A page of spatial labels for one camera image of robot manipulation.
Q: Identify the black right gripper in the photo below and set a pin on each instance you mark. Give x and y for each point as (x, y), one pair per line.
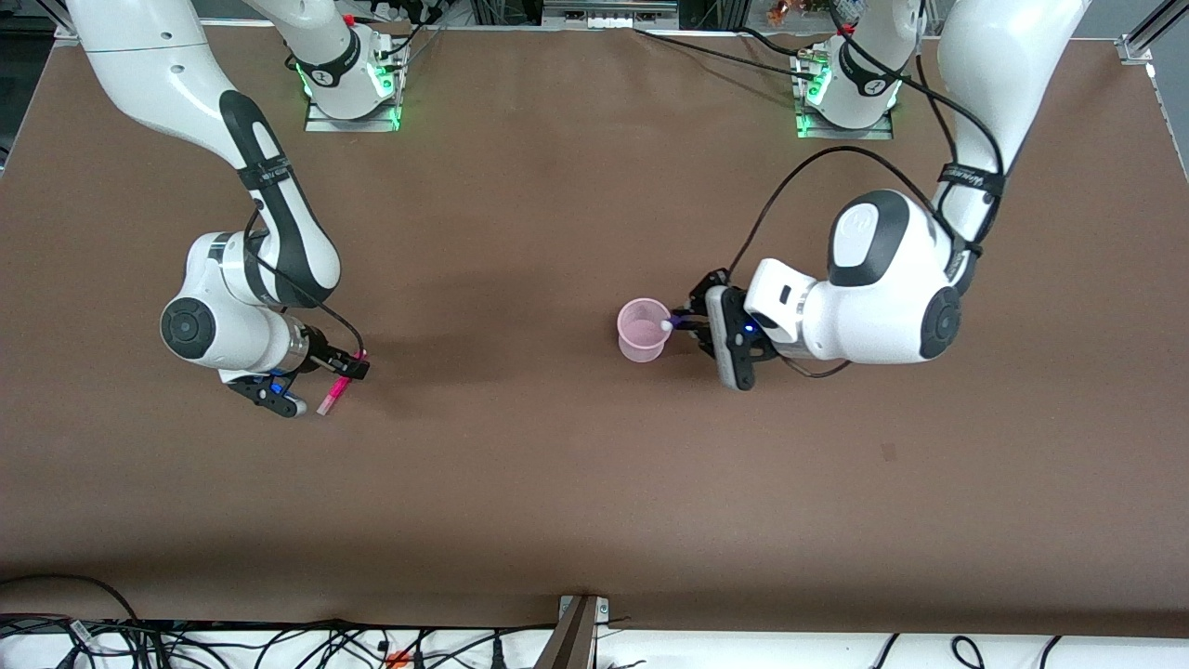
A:
(322, 355)

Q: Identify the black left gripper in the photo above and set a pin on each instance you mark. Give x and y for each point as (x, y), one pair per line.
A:
(703, 317)

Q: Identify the pink highlighter pen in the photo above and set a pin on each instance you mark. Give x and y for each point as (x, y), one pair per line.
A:
(334, 390)

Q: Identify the metal table edge bracket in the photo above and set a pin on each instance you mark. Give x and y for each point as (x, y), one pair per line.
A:
(578, 632)

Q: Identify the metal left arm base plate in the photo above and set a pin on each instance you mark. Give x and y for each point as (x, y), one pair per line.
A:
(845, 132)

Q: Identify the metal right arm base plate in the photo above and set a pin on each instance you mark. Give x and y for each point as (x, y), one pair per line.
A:
(353, 124)

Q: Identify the grey metal rack equipment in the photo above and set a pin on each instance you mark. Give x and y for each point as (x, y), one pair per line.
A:
(608, 13)

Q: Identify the pink plastic cup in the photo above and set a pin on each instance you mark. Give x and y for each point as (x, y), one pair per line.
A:
(641, 334)

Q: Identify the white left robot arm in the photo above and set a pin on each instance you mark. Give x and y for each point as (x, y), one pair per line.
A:
(882, 297)

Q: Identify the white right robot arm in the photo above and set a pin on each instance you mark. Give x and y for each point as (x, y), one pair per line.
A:
(232, 316)

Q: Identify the blue marker pen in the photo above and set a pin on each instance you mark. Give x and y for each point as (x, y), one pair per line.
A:
(678, 323)

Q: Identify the aluminium frame profile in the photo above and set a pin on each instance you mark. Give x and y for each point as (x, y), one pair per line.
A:
(67, 30)
(1141, 37)

